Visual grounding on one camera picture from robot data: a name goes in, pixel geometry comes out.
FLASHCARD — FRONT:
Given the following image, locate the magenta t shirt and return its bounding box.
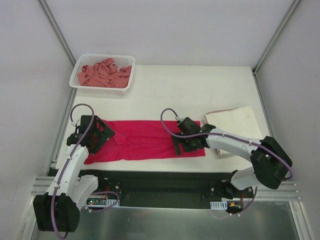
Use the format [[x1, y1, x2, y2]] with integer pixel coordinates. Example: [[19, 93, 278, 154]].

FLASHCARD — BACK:
[[84, 120, 206, 165]]

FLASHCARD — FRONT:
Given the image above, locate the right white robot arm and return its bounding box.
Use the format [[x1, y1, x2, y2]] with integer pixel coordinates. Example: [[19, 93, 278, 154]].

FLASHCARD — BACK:
[[171, 117, 293, 199]]

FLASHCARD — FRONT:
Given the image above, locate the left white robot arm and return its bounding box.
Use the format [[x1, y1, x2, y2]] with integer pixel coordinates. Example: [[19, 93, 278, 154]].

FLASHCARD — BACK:
[[33, 115, 115, 233]]

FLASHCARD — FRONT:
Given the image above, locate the folded white t shirt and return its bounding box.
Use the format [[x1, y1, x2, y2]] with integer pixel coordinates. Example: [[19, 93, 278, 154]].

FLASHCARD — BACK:
[[204, 106, 264, 139]]

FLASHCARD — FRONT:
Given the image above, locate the salmon pink t shirt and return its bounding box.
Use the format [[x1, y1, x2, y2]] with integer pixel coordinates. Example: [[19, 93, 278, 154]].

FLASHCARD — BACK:
[[77, 58, 132, 89]]

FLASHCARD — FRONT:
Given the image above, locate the white plastic basket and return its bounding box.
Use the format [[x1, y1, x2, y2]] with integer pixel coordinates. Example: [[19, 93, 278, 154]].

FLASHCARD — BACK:
[[69, 53, 136, 95]]

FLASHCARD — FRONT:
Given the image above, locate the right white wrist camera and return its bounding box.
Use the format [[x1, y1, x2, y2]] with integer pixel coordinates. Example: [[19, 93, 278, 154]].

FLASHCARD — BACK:
[[174, 116, 184, 123]]

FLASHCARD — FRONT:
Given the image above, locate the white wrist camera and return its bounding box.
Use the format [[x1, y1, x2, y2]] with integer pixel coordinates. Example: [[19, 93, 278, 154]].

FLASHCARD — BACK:
[[174, 116, 184, 123], [71, 121, 80, 127]]

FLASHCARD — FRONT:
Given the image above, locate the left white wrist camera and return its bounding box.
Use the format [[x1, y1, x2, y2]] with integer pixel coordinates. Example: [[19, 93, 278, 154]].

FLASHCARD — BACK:
[[71, 121, 80, 127]]

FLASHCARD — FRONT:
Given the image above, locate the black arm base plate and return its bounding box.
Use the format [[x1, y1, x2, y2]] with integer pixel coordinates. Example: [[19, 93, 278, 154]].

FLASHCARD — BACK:
[[48, 168, 253, 208]]

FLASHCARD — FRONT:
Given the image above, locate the left white cable duct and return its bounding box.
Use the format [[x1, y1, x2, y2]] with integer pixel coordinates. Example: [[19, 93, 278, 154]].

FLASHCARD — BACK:
[[85, 197, 120, 208]]

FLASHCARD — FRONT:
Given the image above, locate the white cable duct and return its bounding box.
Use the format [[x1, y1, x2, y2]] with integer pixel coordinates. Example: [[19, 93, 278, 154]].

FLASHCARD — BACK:
[[85, 197, 120, 208], [210, 200, 228, 211]]

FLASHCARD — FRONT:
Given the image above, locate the right white cable duct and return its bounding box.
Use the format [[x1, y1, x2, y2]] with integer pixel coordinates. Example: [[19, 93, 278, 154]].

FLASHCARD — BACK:
[[210, 200, 228, 211]]

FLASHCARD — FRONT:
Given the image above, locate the aluminium front rail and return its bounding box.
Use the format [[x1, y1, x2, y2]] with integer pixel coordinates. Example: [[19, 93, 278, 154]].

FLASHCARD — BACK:
[[31, 176, 302, 202]]

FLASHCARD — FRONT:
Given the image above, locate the left corner aluminium post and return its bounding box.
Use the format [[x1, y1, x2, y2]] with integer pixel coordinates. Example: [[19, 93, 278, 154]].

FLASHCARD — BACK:
[[37, 0, 76, 66]]

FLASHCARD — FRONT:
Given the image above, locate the corner aluminium post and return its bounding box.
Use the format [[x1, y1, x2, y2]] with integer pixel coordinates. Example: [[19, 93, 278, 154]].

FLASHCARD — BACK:
[[252, 0, 303, 76], [37, 0, 76, 66]]

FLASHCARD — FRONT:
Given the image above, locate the right corner aluminium post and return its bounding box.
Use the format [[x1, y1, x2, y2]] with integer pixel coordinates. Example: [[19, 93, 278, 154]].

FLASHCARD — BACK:
[[252, 0, 303, 76]]

